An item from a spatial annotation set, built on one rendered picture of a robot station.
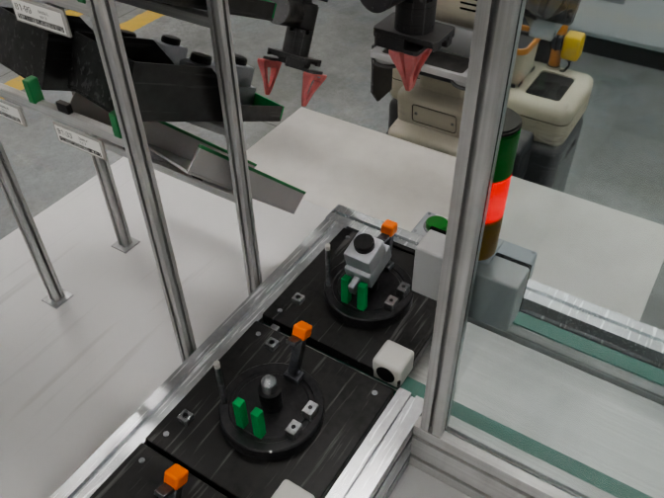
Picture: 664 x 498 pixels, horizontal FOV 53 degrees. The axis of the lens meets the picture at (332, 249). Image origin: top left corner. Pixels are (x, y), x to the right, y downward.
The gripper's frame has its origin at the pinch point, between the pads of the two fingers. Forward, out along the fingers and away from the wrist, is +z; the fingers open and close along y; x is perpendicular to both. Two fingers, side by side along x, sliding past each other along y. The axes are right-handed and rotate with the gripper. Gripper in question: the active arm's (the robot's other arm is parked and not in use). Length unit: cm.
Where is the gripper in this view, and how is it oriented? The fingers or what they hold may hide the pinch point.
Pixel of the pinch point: (409, 84)
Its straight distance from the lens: 106.2
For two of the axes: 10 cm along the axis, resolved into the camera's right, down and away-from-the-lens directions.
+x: 5.4, -5.7, 6.2
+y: 8.4, 3.6, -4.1
